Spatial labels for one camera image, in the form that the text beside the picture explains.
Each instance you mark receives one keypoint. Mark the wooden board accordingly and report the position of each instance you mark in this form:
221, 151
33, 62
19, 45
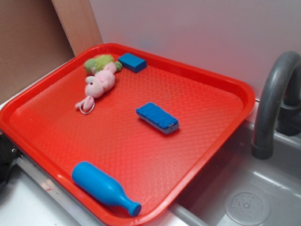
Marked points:
79, 24

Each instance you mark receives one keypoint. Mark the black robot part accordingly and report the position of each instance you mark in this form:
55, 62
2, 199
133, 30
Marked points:
8, 157

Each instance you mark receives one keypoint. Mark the blue plastic bottle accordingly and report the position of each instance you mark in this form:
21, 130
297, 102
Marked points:
103, 187

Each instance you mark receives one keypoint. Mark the grey toy faucet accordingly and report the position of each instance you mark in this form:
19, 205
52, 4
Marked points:
280, 105

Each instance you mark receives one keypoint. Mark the blue rectangular block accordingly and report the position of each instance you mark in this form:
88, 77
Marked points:
132, 62

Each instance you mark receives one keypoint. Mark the green plush toy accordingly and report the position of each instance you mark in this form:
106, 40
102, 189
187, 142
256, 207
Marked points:
96, 64

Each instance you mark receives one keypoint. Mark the grey plastic sink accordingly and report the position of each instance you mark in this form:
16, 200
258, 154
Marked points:
236, 189

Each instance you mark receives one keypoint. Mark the pink plush bunny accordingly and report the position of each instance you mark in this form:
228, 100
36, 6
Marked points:
97, 86

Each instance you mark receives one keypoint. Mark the red plastic tray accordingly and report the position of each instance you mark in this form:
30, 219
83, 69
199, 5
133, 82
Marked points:
152, 167

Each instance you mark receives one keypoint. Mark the blue sponge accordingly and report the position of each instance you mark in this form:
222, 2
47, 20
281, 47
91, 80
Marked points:
158, 118

